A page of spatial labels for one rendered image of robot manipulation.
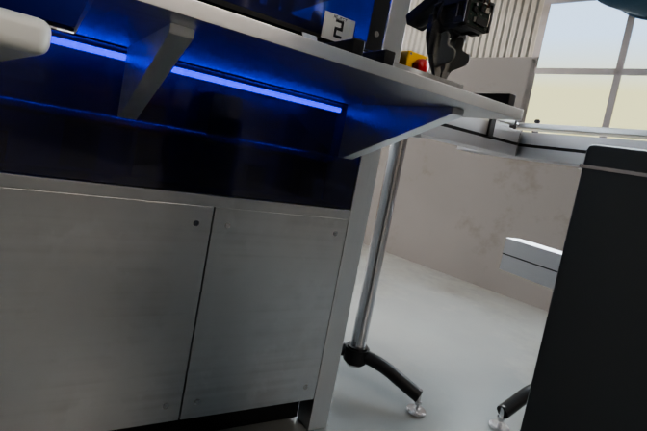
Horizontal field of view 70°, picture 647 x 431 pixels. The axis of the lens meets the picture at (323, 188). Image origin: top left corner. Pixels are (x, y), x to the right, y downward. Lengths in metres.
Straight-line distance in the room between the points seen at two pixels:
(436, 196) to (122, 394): 2.89
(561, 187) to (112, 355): 2.77
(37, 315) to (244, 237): 0.41
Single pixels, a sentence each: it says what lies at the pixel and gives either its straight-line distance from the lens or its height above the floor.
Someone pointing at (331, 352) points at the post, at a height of 0.22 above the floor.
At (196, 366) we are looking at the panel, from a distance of 1.14.
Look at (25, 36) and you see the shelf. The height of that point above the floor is 0.79.
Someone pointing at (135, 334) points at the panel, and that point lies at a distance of 1.06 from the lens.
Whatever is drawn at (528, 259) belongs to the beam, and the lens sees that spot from 1.76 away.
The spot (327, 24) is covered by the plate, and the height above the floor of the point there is 1.02.
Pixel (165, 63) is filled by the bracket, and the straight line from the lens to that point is 0.70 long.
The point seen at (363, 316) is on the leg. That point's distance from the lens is 1.52.
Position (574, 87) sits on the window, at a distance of 3.34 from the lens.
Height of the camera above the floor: 0.74
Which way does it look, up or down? 5 degrees down
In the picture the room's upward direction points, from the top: 11 degrees clockwise
